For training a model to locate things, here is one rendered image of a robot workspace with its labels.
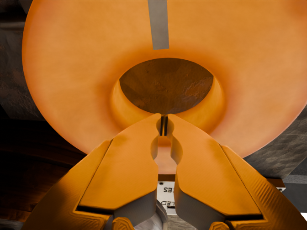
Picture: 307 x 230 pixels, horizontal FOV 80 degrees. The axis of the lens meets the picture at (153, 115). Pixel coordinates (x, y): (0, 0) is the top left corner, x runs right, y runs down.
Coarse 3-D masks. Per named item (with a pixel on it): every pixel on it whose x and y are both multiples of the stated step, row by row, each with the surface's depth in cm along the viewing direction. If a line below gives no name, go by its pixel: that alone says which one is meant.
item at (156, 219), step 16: (0, 160) 20; (16, 160) 20; (32, 160) 21; (0, 176) 19; (16, 176) 19; (32, 176) 20; (48, 176) 20; (0, 192) 18; (16, 192) 18; (32, 192) 19; (0, 208) 16; (16, 208) 17; (32, 208) 18; (0, 224) 17; (16, 224) 16; (144, 224) 25; (160, 224) 31
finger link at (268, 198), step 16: (240, 160) 9; (240, 176) 8; (256, 176) 8; (256, 192) 7; (272, 192) 7; (272, 208) 6; (288, 208) 6; (240, 224) 6; (256, 224) 6; (272, 224) 6; (288, 224) 6; (304, 224) 6
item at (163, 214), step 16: (0, 128) 27; (16, 128) 27; (32, 128) 27; (48, 128) 27; (0, 144) 20; (16, 144) 25; (32, 144) 25; (48, 144) 26; (64, 144) 26; (48, 160) 21; (64, 160) 21; (80, 160) 22; (160, 208) 29
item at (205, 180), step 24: (168, 120) 12; (192, 144) 10; (216, 144) 10; (192, 168) 8; (216, 168) 8; (192, 192) 7; (216, 192) 7; (240, 192) 7; (192, 216) 7; (216, 216) 6; (240, 216) 6
